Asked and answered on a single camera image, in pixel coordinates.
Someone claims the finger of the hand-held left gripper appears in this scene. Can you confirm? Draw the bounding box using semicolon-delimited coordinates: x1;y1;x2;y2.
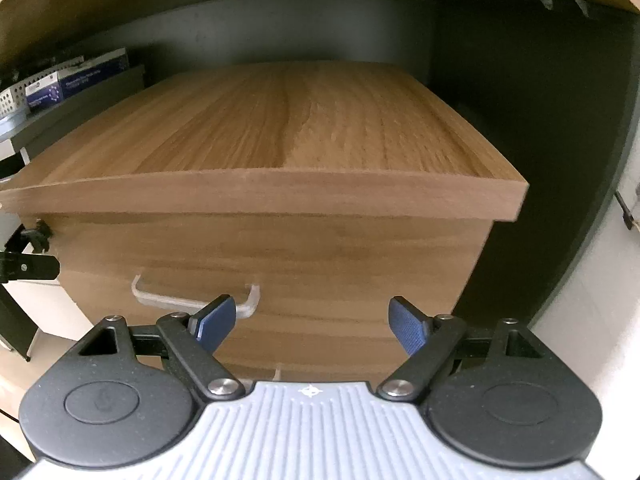
0;252;61;283

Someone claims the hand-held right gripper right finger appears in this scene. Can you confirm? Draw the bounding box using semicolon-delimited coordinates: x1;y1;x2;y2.
377;296;546;402

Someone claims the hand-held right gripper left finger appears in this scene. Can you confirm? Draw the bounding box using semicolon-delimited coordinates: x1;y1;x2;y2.
75;294;246;403

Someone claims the wooden drawer with lock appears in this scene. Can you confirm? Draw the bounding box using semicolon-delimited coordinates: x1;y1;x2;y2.
50;212;496;366

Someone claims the wooden drawer cabinet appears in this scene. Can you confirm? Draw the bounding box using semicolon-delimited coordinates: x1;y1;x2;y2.
0;60;529;386

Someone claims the white perforated basket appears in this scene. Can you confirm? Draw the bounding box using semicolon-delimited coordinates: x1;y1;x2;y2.
0;57;91;117

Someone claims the blue glove box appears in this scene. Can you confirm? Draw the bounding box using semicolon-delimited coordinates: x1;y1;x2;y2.
25;49;132;112

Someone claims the black strap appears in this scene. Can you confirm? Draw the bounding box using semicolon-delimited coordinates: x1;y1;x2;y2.
615;190;640;231

